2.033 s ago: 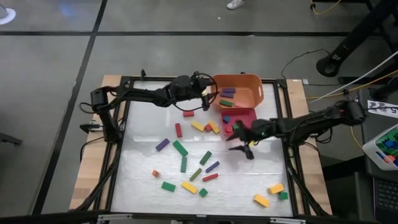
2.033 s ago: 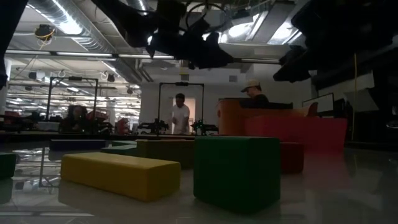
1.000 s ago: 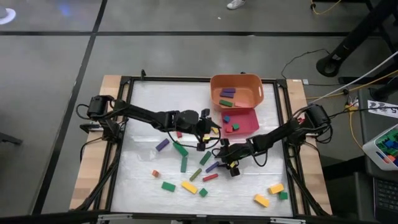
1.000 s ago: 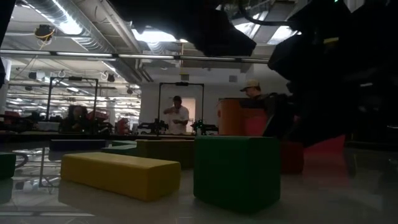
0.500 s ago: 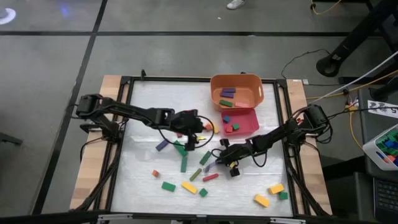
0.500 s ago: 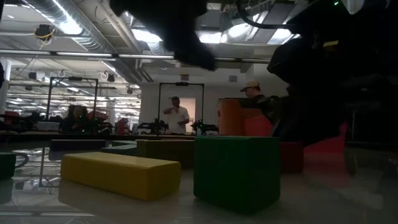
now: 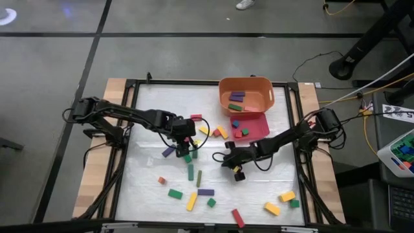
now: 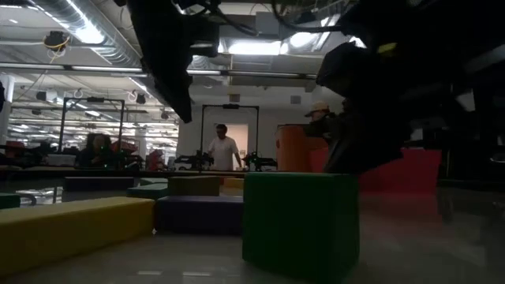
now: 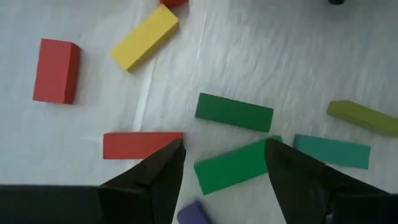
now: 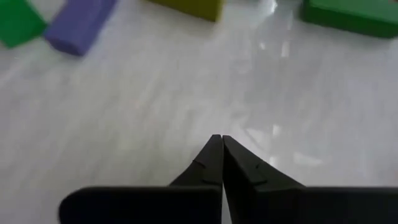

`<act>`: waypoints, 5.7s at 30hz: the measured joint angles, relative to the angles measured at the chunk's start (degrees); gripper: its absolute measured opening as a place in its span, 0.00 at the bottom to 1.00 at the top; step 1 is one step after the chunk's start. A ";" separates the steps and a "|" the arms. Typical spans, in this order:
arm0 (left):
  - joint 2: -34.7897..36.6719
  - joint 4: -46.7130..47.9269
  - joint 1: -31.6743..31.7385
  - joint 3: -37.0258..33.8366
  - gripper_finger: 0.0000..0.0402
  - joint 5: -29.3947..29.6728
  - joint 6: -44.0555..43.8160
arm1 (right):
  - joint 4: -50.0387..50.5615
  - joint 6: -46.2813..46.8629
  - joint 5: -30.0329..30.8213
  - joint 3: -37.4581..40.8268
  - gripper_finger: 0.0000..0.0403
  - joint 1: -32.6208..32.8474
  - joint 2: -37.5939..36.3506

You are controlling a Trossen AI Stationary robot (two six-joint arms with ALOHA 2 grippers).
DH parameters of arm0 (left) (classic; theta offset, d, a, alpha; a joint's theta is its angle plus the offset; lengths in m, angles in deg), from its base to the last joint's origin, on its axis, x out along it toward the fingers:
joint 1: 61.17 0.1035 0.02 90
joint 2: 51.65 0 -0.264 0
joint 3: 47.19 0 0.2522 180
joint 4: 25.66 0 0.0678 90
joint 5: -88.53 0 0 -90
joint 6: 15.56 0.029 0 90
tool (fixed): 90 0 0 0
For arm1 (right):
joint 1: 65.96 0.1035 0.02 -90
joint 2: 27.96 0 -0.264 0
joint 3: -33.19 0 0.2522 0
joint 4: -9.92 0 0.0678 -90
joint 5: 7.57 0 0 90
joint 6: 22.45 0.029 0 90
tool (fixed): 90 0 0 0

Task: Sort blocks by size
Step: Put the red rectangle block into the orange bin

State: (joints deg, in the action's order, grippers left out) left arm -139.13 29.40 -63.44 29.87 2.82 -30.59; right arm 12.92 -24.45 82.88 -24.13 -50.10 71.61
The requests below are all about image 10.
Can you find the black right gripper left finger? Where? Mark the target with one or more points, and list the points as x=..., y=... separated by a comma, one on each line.
x=186, y=202

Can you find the purple long block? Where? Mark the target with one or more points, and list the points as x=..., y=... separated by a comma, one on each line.
x=77, y=28

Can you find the green long block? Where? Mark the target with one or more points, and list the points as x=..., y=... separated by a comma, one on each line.
x=351, y=17

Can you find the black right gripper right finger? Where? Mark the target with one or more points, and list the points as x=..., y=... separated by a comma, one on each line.
x=264, y=199

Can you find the green cube block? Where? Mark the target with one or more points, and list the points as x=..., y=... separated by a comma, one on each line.
x=18, y=21

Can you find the olive thin long block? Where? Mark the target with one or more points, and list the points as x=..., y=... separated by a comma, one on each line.
x=192, y=9

